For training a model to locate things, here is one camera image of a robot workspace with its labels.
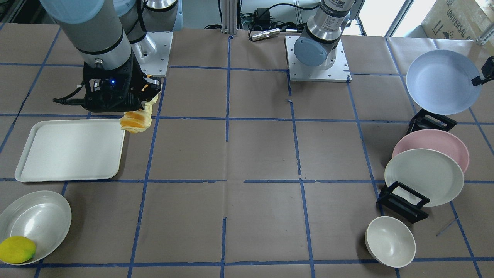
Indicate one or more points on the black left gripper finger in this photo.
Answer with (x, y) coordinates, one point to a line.
(487, 71)

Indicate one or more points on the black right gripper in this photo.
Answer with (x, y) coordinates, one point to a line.
(154, 84)

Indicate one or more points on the twisted yellow bread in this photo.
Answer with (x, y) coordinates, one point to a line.
(139, 120)

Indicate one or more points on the blue plate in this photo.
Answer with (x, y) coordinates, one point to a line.
(444, 82)

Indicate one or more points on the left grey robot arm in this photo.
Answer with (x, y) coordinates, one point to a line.
(323, 53)

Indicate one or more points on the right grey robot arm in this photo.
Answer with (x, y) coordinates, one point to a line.
(95, 30)

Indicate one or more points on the black plate rack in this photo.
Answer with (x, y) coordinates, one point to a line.
(404, 201)

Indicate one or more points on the pink plate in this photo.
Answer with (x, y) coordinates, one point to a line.
(438, 140)

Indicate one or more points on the beige plate in rack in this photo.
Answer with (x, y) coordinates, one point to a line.
(428, 172)

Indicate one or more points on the cardboard box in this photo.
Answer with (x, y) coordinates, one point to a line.
(458, 19)

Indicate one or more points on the white rectangular tray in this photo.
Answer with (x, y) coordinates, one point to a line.
(71, 150)

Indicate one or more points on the silver cylinder tool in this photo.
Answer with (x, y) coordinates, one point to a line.
(265, 35)

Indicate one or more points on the white shallow dish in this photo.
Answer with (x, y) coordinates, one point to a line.
(44, 217)

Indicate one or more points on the beige bowl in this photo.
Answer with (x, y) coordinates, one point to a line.
(390, 242)

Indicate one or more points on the yellow lemon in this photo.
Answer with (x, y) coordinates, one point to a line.
(17, 250)

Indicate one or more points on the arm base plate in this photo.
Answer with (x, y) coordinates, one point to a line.
(335, 68)
(153, 52)

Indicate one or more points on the aluminium frame post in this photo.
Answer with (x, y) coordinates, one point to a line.
(230, 16)

